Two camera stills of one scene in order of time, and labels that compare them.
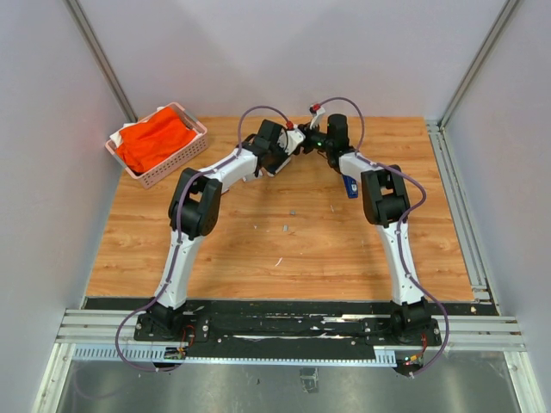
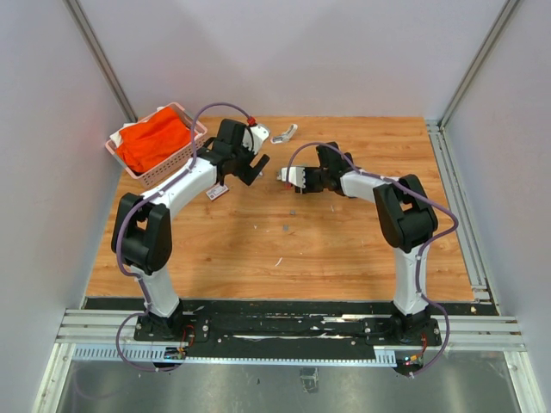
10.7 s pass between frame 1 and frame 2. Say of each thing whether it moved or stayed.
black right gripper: moved
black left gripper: moved
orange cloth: stayed
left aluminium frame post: stayed
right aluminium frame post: stayed
